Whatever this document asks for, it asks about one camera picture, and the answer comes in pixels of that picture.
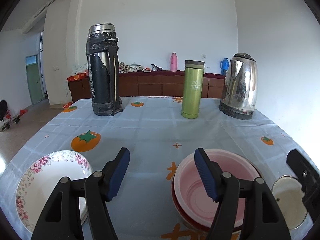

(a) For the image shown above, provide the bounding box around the stainless steel electric kettle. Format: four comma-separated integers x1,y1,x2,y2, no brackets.
219,53,258,120

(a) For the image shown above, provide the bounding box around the floral white plate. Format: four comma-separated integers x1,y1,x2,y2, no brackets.
16,150,93,232

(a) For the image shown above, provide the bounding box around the large black thermos flask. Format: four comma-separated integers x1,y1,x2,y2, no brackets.
86,23,123,116

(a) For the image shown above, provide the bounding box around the dark red wooden sideboard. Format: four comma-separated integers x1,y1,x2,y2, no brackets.
68,70,225,102

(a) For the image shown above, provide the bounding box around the white enamel bowl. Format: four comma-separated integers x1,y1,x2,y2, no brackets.
271,175,308,230

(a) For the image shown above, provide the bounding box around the green door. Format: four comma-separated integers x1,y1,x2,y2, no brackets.
25,55,45,105

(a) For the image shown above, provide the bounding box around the black chair with red items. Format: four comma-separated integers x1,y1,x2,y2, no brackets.
0,100,28,132

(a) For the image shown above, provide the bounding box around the pink plastic bowl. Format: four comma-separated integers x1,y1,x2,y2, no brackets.
173,148,261,233

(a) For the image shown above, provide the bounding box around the pink thermos bottle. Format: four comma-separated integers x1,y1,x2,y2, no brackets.
170,53,178,72

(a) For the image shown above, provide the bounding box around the blue thermos jug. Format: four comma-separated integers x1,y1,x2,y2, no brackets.
220,57,229,76

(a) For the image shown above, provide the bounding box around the green travel mug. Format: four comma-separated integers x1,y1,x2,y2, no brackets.
181,60,204,119

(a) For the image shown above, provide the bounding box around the light blue printed tablecloth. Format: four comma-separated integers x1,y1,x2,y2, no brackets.
1,97,298,239

